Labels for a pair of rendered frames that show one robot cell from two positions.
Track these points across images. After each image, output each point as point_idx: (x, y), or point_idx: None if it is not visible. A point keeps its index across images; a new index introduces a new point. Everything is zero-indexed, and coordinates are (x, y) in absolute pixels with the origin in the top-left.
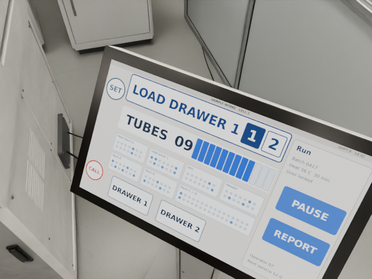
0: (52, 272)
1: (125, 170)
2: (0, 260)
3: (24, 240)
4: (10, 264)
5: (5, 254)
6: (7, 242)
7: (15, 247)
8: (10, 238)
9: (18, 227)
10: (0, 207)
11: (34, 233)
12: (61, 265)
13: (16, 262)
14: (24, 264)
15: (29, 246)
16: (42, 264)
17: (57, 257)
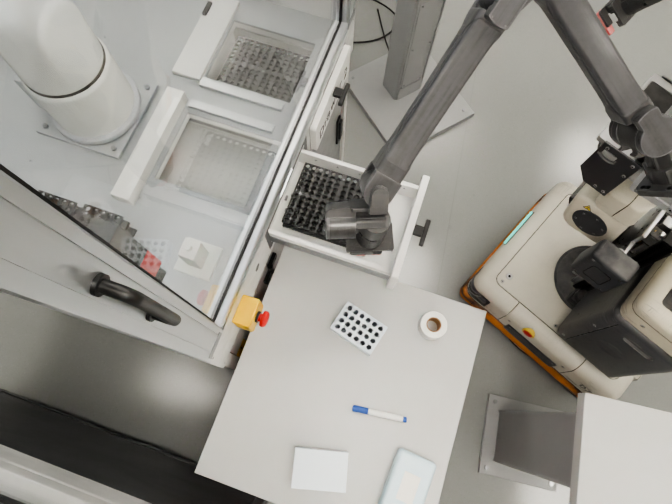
0: (338, 156)
1: None
2: (330, 150)
3: (344, 102)
4: (331, 155)
5: (333, 137)
6: (337, 115)
7: (340, 117)
8: (339, 106)
9: (347, 80)
10: (351, 51)
11: None
12: (344, 138)
13: (333, 149)
14: (334, 150)
15: (343, 110)
16: (338, 144)
17: (342, 128)
